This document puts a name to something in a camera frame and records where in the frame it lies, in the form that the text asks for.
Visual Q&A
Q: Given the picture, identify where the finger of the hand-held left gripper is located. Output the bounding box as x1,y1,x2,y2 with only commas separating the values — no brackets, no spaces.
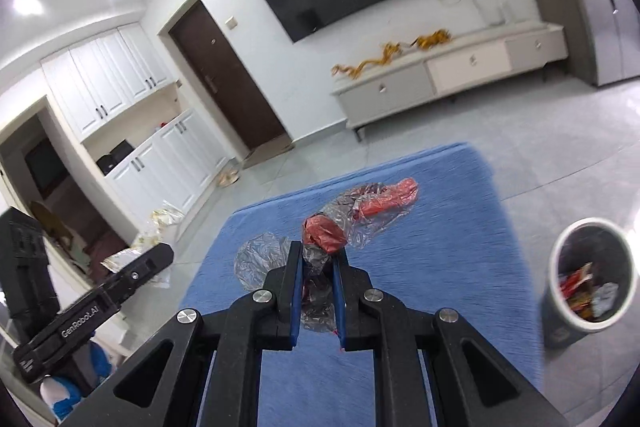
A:
102,243,174,305

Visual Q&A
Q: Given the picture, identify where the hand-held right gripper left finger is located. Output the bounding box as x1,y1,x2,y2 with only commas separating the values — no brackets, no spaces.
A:
82,241,304,427

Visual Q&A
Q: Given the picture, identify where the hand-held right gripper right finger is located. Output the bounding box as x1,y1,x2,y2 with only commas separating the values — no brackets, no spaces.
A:
332,251,568,427

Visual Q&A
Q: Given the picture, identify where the clear bag with dark-red wrapper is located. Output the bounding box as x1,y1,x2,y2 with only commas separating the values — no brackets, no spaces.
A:
300,214,351,335

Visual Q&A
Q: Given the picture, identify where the grey white-rimmed trash bin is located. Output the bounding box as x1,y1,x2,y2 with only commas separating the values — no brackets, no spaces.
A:
542,218,638,349

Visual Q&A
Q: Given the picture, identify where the gold foil wrapping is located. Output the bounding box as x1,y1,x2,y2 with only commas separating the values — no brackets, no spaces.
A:
102,202,186,288

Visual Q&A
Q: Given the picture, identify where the empty crumpled clear bag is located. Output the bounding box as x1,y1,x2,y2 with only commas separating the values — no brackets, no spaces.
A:
235,232,292,293

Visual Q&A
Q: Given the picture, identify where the blue and white bag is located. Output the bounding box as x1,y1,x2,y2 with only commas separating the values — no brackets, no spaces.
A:
40,339,111,423

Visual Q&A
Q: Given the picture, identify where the wooden chair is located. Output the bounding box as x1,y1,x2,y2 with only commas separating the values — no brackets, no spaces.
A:
30,201,72,250

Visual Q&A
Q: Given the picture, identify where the white lower cabinet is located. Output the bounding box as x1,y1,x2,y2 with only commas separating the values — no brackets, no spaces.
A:
102,109,236,220

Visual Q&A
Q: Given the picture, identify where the blue table cloth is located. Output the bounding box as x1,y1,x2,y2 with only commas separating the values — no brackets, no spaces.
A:
177,142,546,427

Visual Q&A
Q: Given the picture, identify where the black countertop box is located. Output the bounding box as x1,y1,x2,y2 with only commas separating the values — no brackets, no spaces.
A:
96,142,135,175

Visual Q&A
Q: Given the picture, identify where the clear bag with orange-red wrapper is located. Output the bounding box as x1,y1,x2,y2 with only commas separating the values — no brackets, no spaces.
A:
320,177,421,250

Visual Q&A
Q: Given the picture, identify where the brown cardboard doormat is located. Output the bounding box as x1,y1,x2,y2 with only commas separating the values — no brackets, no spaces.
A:
242,138,296,170

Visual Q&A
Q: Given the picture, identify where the dark brown entrance door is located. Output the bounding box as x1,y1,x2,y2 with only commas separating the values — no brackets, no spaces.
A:
167,2,288,152

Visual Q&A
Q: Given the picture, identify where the red snack wrapper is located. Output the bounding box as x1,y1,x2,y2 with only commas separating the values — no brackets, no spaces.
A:
560,263,596,313

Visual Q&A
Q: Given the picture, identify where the long orange garland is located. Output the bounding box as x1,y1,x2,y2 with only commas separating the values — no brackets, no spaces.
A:
332,42,406,80

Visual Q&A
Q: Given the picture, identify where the cream low television cabinet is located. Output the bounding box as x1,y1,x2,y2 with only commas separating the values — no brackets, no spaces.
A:
330,22,568,142

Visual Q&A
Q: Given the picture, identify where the grey crumpled wrapper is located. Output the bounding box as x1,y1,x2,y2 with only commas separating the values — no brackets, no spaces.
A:
592,282,622,314

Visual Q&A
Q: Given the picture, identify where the short orange garland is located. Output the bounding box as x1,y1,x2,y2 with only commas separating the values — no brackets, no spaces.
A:
411,29,453,50

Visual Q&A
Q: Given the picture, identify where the white upper wall cabinet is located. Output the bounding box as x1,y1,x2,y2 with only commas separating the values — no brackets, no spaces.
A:
40,23,173,142

